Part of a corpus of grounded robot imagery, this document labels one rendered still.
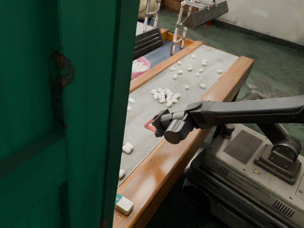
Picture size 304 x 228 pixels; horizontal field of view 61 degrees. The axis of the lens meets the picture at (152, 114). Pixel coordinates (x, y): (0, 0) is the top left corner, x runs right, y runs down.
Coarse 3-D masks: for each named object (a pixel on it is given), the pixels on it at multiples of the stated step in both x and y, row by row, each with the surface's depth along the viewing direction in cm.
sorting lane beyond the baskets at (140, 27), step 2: (138, 24) 226; (140, 24) 226; (142, 24) 228; (138, 26) 222; (140, 26) 222; (142, 26) 223; (148, 26) 226; (138, 28) 217; (140, 28) 218; (142, 28) 219; (148, 28) 221; (150, 28) 222; (136, 30) 212; (138, 30) 213; (140, 30) 214; (142, 30) 215; (136, 32) 209; (138, 32) 210; (140, 32) 210; (136, 34) 205
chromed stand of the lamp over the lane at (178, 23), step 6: (186, 0) 156; (192, 0) 169; (198, 0) 167; (204, 0) 165; (180, 6) 159; (192, 6) 172; (198, 6) 154; (204, 6) 152; (216, 6) 162; (180, 12) 161; (180, 18) 163; (180, 24) 168; (186, 30) 180; (174, 36) 170; (174, 42) 172; (174, 48) 175; (180, 48) 188
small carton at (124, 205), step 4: (116, 196) 77; (120, 196) 77; (116, 200) 76; (120, 200) 76; (124, 200) 76; (128, 200) 76; (116, 204) 75; (120, 204) 75; (124, 204) 75; (128, 204) 75; (132, 204) 76; (116, 208) 76; (120, 208) 74; (124, 208) 74; (128, 208) 74; (132, 208) 77; (124, 212) 74; (128, 212) 75
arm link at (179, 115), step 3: (177, 111) 88; (180, 111) 86; (183, 111) 85; (174, 114) 87; (177, 114) 86; (180, 114) 85; (183, 114) 84; (174, 117) 87; (177, 117) 86; (180, 117) 85; (183, 117) 84; (171, 120) 88
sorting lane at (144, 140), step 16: (208, 48) 205; (176, 64) 171; (192, 64) 175; (208, 64) 179; (224, 64) 184; (160, 80) 149; (176, 80) 153; (192, 80) 156; (208, 80) 159; (144, 96) 133; (192, 96) 140; (128, 112) 119; (144, 112) 121; (128, 128) 110; (144, 128) 112; (144, 144) 104; (128, 160) 95
